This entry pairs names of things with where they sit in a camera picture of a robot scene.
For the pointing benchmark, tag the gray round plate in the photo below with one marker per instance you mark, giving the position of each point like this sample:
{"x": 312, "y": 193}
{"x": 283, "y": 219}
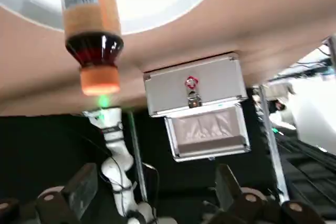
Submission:
{"x": 157, "y": 3}

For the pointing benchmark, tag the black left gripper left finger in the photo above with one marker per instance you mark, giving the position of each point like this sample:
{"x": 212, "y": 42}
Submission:
{"x": 78, "y": 195}

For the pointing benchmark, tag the brown iodophor bottle orange cap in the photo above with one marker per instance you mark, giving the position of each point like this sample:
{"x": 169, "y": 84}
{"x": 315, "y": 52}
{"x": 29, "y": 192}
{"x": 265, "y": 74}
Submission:
{"x": 89, "y": 24}

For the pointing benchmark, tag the silver aluminium medical kit case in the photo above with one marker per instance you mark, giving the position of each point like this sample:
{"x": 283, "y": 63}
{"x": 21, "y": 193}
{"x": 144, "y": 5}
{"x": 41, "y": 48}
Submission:
{"x": 194, "y": 72}

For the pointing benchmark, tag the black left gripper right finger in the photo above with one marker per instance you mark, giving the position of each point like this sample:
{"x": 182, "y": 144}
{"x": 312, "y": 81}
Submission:
{"x": 228, "y": 195}

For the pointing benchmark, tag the aluminium frame post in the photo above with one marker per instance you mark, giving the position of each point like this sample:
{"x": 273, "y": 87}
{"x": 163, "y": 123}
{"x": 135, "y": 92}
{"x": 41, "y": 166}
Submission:
{"x": 273, "y": 150}

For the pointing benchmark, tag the thin metal frame pole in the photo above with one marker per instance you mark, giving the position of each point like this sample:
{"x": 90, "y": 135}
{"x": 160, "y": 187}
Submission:
{"x": 137, "y": 155}

